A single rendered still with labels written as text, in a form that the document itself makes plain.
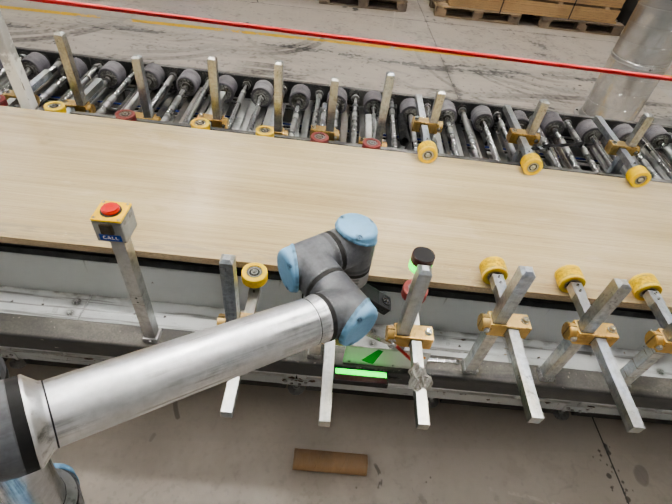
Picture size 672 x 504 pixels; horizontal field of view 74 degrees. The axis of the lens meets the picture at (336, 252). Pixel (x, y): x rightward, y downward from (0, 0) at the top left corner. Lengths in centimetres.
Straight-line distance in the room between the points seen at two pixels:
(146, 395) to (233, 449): 144
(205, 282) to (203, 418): 77
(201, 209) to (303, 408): 103
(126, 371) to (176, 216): 101
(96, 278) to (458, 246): 125
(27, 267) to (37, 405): 122
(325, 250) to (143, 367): 40
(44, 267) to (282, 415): 112
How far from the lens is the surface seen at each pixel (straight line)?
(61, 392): 65
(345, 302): 79
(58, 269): 177
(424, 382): 128
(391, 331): 134
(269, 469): 205
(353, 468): 199
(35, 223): 171
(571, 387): 167
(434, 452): 217
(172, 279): 161
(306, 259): 85
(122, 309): 174
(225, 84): 254
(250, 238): 150
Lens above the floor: 194
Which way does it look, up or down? 45 degrees down
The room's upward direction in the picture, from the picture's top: 8 degrees clockwise
